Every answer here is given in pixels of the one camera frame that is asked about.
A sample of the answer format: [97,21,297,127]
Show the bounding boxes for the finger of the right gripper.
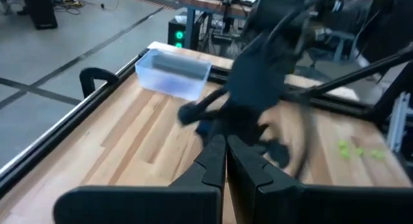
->
[263,143,291,168]

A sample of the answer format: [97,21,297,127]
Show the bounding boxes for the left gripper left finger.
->
[53,135,227,224]

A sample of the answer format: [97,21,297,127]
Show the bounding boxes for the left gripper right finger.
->
[227,135,413,224]

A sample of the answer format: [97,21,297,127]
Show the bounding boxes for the clear plastic bin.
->
[134,48,212,101]

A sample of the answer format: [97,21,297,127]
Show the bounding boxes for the black computer tower green lights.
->
[167,16,194,50]

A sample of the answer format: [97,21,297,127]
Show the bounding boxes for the silver aluminium extrusion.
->
[386,91,411,154]

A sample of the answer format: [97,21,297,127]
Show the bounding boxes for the grey office chair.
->
[314,26,358,64]

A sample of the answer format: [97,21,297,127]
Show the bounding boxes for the black table clamp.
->
[79,67,119,99]

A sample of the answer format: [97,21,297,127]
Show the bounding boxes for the person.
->
[322,0,388,34]

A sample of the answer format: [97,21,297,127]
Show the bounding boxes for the black floor box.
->
[21,0,59,30]

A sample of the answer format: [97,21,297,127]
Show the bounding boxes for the grey blue workbench frame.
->
[177,0,259,50]

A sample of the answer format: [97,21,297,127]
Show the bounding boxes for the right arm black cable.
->
[264,0,320,57]

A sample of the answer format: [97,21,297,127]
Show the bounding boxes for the tangled floor cables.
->
[53,0,109,15]

